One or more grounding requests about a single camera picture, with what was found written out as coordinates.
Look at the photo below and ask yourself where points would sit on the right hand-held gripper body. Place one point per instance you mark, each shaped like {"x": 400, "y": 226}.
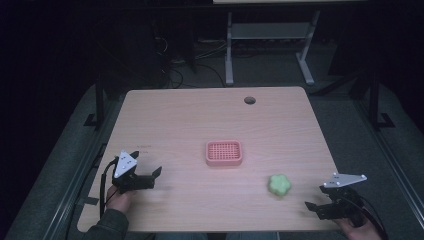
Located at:
{"x": 343, "y": 205}

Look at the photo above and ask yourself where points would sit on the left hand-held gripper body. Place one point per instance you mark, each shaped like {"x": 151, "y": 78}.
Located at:
{"x": 126, "y": 181}

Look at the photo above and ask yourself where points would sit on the green flower-shaped soap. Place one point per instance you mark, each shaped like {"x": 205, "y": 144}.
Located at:
{"x": 279, "y": 185}

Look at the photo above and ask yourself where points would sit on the pink soap dish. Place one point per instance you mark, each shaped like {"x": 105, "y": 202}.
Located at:
{"x": 223, "y": 153}

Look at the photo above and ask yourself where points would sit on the person's left hand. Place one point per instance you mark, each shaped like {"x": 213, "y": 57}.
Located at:
{"x": 117, "y": 200}

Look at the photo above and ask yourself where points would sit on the person's right hand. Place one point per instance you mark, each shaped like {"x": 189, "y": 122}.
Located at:
{"x": 361, "y": 232}

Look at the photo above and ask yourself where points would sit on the black metal stand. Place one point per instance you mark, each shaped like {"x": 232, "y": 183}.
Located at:
{"x": 375, "y": 100}
{"x": 99, "y": 100}

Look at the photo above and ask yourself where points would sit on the grey metal stand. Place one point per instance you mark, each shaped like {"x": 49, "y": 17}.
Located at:
{"x": 270, "y": 31}

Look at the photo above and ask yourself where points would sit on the grey metal floor rail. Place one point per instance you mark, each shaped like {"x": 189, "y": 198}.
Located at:
{"x": 390, "y": 156}
{"x": 76, "y": 173}

